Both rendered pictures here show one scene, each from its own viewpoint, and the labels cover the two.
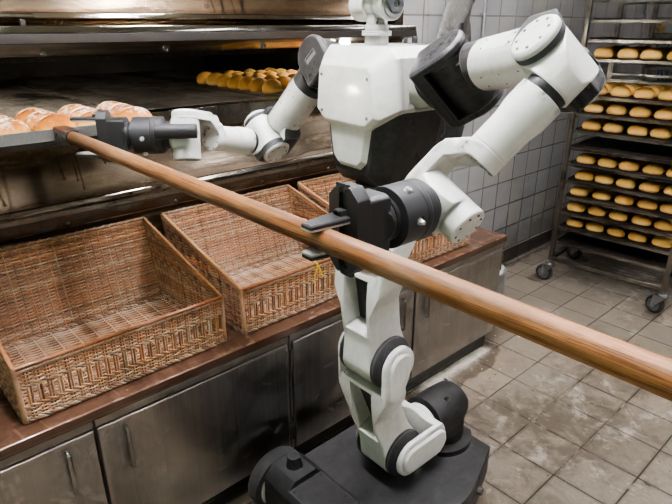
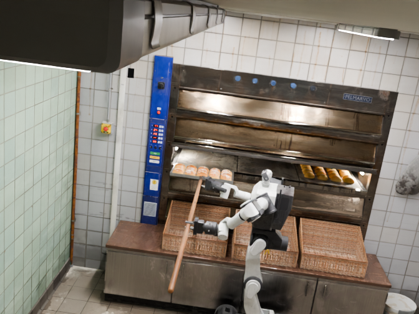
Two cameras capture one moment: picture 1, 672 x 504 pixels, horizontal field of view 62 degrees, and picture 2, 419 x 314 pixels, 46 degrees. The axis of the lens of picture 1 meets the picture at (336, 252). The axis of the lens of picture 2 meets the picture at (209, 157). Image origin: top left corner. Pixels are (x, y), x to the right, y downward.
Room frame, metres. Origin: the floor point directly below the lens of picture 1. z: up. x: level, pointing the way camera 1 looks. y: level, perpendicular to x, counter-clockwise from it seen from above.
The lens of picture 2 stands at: (-1.44, -2.15, 2.59)
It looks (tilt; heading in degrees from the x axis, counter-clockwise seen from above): 17 degrees down; 44
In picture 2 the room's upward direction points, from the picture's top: 7 degrees clockwise
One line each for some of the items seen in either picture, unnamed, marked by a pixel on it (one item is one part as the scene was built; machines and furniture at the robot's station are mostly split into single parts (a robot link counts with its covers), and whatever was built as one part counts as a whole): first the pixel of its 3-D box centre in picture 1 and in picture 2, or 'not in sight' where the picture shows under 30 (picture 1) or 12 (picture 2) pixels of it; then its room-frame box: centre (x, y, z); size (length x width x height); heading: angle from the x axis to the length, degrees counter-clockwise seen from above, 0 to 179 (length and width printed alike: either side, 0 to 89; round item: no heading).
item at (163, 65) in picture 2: not in sight; (168, 147); (1.99, 1.83, 1.07); 1.93 x 0.16 x 2.15; 42
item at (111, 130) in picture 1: (126, 136); (212, 185); (1.36, 0.50, 1.19); 0.12 x 0.10 x 0.13; 97
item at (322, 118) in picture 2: not in sight; (279, 111); (2.00, 0.43, 1.80); 1.79 x 0.11 x 0.19; 132
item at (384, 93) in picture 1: (395, 106); (270, 204); (1.33, -0.14, 1.27); 0.34 x 0.30 x 0.36; 35
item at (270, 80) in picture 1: (271, 78); (325, 169); (2.72, 0.30, 1.21); 0.61 x 0.48 x 0.06; 42
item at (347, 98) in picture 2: not in sight; (282, 89); (2.02, 0.45, 1.99); 1.80 x 0.08 x 0.21; 132
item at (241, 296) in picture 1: (269, 248); (264, 237); (1.82, 0.23, 0.72); 0.56 x 0.49 x 0.28; 133
